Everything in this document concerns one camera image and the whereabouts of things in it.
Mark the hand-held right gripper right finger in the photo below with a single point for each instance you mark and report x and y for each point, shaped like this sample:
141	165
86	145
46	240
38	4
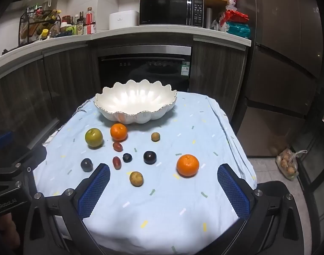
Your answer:
233	194

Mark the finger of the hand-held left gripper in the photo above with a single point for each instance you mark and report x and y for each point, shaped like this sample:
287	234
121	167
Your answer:
4	138
31	156

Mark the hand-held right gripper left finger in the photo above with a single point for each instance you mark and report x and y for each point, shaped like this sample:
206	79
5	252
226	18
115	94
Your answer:
94	191

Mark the dark purple plum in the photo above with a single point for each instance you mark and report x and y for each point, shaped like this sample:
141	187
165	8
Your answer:
86	165
150	157

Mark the red cherry tomato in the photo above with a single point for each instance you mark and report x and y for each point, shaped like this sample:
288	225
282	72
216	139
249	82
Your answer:
117	162
117	146

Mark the brown longan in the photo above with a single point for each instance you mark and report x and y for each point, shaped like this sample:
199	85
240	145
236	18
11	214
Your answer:
136	178
155	136

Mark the blueberry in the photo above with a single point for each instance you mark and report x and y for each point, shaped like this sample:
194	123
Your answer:
127	157

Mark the green apple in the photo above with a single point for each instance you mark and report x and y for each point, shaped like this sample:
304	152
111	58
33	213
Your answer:
94	137

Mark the orange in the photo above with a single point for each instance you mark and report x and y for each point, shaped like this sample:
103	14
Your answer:
118	132
188	165

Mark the white scalloped ceramic bowl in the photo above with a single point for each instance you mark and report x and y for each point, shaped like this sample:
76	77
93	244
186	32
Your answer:
135	103

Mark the person's left hand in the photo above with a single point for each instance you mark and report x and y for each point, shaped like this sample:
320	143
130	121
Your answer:
5	228

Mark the bag of fruit on floor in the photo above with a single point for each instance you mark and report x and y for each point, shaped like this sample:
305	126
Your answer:
288	164

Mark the light blue patterned tablecloth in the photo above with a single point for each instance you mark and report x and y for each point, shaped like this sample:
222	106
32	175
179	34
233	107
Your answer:
162	212

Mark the yellow cap bottle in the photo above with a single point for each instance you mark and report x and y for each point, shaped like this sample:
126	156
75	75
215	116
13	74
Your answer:
44	34

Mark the dark wood base cabinet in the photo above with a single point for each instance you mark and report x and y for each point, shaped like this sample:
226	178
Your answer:
212	66

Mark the built-in black oven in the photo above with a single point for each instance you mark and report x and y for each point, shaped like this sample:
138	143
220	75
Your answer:
143	69

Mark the red lid jar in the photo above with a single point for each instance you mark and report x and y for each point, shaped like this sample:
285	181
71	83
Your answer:
65	21

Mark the dark oil bottle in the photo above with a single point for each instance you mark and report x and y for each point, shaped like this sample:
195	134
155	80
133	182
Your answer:
80	25

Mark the dark grey refrigerator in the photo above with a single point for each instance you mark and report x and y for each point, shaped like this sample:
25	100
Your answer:
281	58

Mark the red liquid bottle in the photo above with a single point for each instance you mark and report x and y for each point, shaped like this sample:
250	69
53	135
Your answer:
91	22

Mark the teal plastic bag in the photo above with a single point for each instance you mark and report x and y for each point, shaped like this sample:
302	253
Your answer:
239	30

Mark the white rice cooker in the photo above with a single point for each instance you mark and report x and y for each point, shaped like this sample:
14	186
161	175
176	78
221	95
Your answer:
124	20

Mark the white kitchen countertop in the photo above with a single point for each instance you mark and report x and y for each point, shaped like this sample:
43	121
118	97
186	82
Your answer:
151	30

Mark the clear plastic bag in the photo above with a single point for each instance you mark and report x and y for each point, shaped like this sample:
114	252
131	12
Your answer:
217	24

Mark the steel cylinder flask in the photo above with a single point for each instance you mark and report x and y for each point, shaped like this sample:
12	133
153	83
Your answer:
209	18

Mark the red snack bag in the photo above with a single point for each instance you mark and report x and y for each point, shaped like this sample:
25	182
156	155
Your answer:
236	16

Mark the black microwave oven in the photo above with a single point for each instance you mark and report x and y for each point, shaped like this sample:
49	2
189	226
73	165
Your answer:
167	12

